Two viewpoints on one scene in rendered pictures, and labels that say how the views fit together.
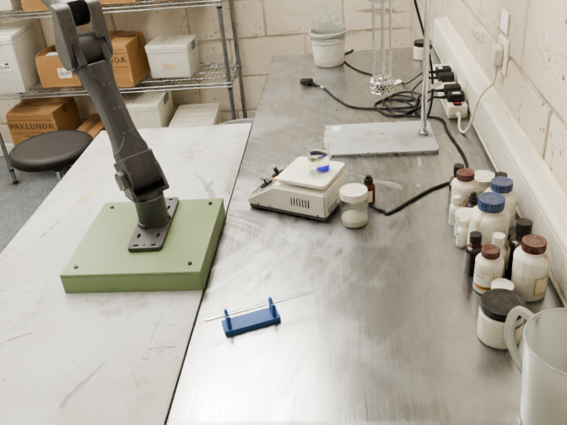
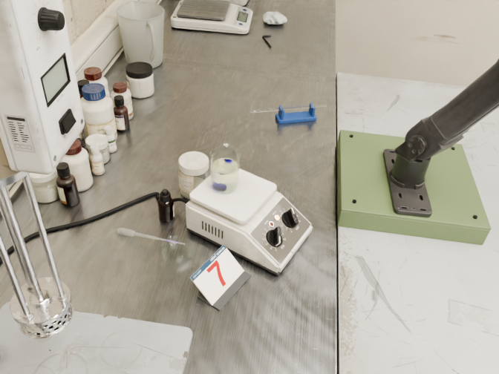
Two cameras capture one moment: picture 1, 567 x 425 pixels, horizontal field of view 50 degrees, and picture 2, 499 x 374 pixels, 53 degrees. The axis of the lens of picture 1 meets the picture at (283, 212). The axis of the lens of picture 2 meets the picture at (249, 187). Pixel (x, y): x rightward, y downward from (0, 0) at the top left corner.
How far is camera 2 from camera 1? 188 cm
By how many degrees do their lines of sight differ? 109
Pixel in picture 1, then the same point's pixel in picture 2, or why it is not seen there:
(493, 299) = (143, 69)
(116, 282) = not seen: hidden behind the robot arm
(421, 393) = (202, 76)
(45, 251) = not seen: outside the picture
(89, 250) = (455, 164)
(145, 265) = (390, 141)
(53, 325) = not seen: hidden behind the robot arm
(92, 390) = (385, 99)
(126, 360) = (373, 110)
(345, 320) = (231, 111)
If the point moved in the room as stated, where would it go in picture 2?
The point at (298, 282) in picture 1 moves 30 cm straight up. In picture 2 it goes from (260, 139) to (271, 14)
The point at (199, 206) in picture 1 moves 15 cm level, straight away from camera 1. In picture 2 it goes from (366, 200) to (394, 259)
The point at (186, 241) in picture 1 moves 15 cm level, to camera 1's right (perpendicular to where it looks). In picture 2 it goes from (362, 157) to (292, 153)
